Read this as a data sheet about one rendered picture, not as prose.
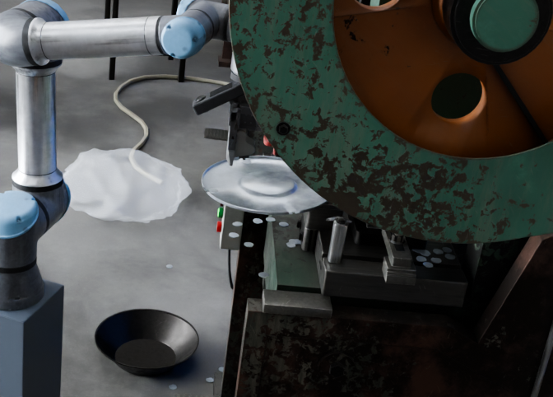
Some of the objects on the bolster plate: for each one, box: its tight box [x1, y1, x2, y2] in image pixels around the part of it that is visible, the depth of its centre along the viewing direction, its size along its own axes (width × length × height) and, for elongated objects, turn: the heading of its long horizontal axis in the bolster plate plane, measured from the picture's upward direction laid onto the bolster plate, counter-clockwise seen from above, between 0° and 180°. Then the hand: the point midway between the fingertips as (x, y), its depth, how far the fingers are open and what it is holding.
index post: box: [328, 217, 348, 264], centre depth 195 cm, size 3×3×10 cm
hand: (228, 159), depth 206 cm, fingers closed
